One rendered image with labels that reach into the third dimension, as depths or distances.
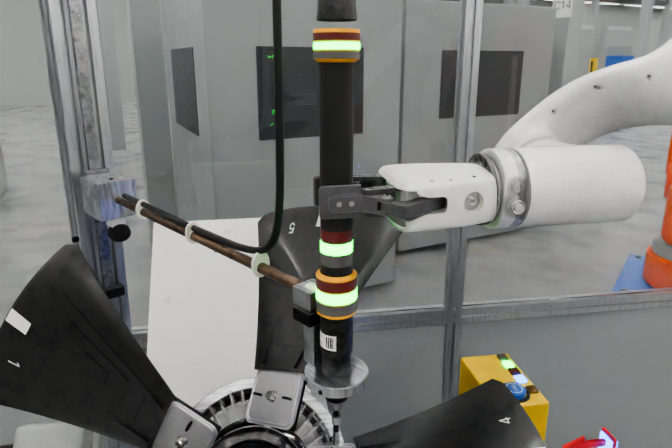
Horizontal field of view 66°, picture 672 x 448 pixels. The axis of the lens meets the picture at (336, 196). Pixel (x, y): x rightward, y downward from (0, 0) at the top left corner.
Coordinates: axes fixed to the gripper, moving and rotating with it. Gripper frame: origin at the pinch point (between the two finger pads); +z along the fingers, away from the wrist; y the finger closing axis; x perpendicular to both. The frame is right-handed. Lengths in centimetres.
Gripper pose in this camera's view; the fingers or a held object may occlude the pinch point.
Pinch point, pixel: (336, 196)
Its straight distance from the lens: 51.4
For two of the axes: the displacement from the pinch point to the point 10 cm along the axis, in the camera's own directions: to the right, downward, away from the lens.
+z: -9.9, 0.5, -1.5
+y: -1.5, -2.5, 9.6
